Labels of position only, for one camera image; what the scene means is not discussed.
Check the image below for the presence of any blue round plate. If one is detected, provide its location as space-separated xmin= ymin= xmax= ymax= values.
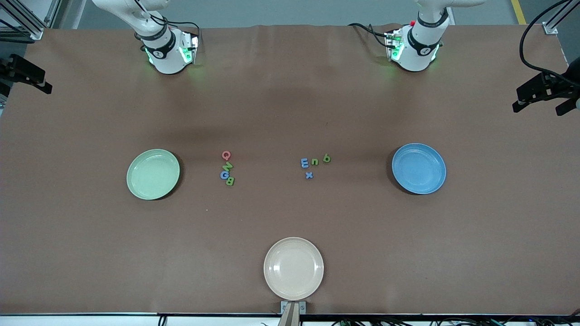
xmin=391 ymin=143 xmax=447 ymax=195

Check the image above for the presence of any green round plate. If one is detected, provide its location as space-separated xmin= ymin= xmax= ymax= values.
xmin=126 ymin=149 xmax=181 ymax=201

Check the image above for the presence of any brown table cover sheet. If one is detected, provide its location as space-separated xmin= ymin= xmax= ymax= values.
xmin=0 ymin=24 xmax=580 ymax=315

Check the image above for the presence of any beige round plate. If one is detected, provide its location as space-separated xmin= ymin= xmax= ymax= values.
xmin=263 ymin=237 xmax=324 ymax=301

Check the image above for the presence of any aluminium profile frame post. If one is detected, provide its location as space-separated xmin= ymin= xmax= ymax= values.
xmin=542 ymin=0 xmax=580 ymax=36
xmin=0 ymin=0 xmax=62 ymax=41

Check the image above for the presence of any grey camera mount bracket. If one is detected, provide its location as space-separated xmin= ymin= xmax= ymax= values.
xmin=277 ymin=301 xmax=307 ymax=326

